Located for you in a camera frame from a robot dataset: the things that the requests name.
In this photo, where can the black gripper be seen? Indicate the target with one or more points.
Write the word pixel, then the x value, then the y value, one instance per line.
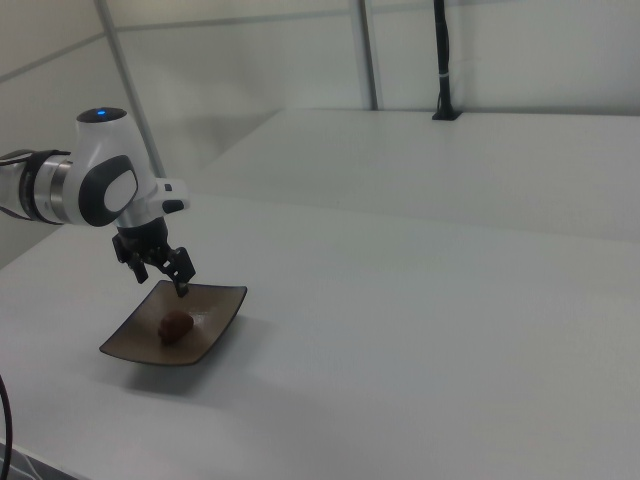
pixel 142 240

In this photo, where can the small brown bread roll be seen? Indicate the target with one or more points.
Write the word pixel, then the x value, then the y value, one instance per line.
pixel 175 327

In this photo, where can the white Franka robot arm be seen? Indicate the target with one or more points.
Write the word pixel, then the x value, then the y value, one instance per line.
pixel 105 150

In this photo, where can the square brown ceramic plate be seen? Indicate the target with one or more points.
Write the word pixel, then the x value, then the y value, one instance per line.
pixel 210 325

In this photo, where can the slanted grey metal partition post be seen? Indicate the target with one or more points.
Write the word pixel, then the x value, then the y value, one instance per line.
pixel 130 85

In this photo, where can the black camera stand pole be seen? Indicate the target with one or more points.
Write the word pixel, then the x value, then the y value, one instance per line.
pixel 443 60

